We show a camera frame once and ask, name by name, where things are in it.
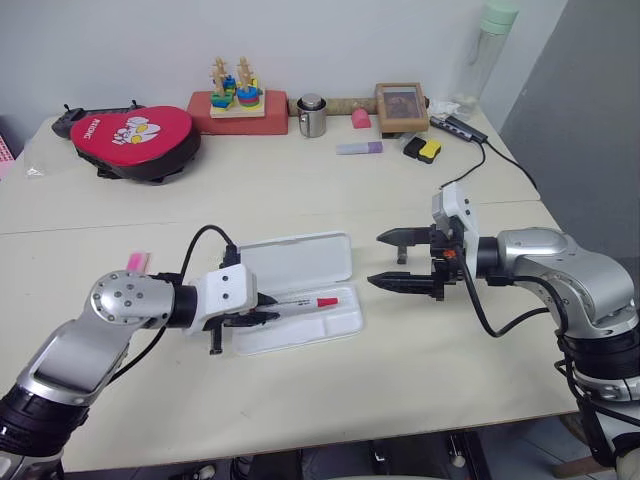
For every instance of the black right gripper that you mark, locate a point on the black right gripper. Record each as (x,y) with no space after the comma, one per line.
(442,265)

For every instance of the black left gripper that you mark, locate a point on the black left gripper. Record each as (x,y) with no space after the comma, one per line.
(216,340)

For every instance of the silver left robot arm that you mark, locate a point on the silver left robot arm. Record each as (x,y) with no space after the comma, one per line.
(95,340)

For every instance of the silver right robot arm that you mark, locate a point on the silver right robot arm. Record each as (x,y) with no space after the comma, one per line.
(570,280)

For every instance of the white plastic pencil case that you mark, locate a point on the white plastic pencil case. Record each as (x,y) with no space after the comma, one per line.
(305,290)

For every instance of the white marker with red cap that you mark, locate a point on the white marker with red cap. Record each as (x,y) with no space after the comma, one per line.
(310,302)

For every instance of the yellow and black eraser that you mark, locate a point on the yellow and black eraser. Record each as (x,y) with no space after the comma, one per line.
(430,152)

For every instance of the purple and white glue stick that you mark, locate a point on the purple and white glue stick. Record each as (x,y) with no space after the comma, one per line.
(360,148)

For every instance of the pink eraser block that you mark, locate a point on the pink eraser block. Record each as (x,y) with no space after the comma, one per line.
(139,262)

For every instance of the grey usb hub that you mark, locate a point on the grey usb hub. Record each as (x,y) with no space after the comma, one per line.
(457,127)

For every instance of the small pink house-shaped block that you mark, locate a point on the small pink house-shaped block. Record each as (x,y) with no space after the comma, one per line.
(361,120)

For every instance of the white crumpled tissue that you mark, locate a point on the white crumpled tissue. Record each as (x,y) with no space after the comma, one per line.
(445,107)

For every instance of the wooden stick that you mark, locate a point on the wooden stick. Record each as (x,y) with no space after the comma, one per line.
(345,106)

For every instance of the metal cup with lid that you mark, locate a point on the metal cup with lid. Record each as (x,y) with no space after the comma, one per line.
(312,117)

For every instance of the red rectangular box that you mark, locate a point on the red rectangular box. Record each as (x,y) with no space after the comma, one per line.
(275,117)

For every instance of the wooden colourful stacking toy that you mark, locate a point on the wooden colourful stacking toy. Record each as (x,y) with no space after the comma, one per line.
(237,97)

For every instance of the red heart-shaped cartoon pouch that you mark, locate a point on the red heart-shaped cartoon pouch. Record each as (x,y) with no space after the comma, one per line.
(132,140)

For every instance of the clear bottle with green lid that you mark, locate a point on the clear bottle with green lid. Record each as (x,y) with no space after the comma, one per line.
(487,60)

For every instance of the clear plastic bag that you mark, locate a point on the clear plastic bag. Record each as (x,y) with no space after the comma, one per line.
(37,160)

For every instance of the pink basket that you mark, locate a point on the pink basket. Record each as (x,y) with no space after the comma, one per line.
(7,150)

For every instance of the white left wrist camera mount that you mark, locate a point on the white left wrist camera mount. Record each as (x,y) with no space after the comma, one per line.
(227,295)

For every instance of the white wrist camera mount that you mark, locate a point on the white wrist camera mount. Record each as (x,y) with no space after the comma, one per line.
(457,215)
(227,295)

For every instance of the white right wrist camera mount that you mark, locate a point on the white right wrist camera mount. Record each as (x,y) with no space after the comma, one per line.
(457,215)

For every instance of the wooden picture frame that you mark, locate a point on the wooden picture frame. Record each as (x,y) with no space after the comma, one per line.
(402,107)

